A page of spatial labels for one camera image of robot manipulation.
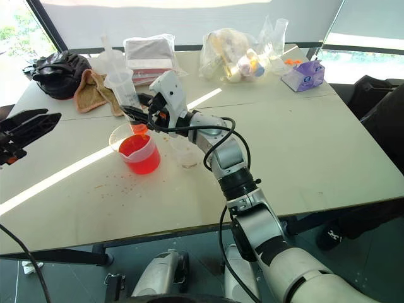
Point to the plastic-wrapped red white packs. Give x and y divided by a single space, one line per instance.
148 53

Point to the person's dark trouser leg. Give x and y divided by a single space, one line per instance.
388 132

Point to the clear beaker with red liquid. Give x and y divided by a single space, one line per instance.
140 156

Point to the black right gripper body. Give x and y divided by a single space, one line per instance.
156 109

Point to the silver robot leg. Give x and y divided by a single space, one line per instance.
235 274
161 271

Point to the purple tissue box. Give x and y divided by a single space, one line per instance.
304 75

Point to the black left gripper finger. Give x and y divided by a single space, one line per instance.
23 116
38 126

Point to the clear conical flask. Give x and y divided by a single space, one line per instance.
281 36

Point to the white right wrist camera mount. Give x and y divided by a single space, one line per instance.
170 90

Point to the black table frame bar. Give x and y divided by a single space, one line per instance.
57 255

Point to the large translucent plastic syringe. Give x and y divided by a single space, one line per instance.
121 85

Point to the clear bag of small bottles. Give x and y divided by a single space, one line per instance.
230 57

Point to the black bag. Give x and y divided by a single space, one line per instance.
60 74

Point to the black chair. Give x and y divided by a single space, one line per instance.
367 91

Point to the small clear plastic cup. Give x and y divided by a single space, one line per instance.
187 156

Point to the white object on floor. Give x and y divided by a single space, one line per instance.
30 268

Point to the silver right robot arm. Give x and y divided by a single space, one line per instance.
252 227

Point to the tan pink-edged towel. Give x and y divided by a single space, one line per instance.
91 91

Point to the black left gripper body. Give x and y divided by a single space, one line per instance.
9 148

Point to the black shoe with white print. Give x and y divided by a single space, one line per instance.
329 235

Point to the small orange caps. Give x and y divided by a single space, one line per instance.
292 62

